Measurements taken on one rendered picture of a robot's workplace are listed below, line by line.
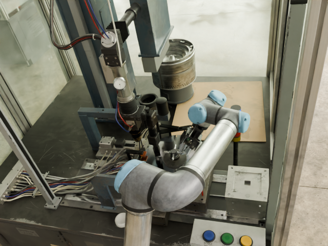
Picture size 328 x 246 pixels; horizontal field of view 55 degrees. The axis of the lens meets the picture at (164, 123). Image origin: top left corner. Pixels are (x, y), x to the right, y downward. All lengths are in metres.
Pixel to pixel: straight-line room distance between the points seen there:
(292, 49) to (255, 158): 1.00
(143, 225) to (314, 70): 0.65
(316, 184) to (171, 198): 1.90
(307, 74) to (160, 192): 0.47
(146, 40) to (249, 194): 0.83
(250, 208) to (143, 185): 0.66
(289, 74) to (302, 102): 0.11
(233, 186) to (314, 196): 1.24
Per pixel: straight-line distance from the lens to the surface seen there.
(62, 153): 2.04
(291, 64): 0.87
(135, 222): 1.02
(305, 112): 0.84
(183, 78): 1.99
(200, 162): 0.96
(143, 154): 1.52
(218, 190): 1.61
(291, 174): 1.00
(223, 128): 1.07
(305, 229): 2.43
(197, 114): 1.16
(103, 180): 1.48
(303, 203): 2.54
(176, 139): 1.59
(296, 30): 0.83
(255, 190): 1.43
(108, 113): 1.71
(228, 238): 1.30
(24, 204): 1.88
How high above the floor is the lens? 2.04
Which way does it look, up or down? 40 degrees down
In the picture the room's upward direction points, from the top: 11 degrees counter-clockwise
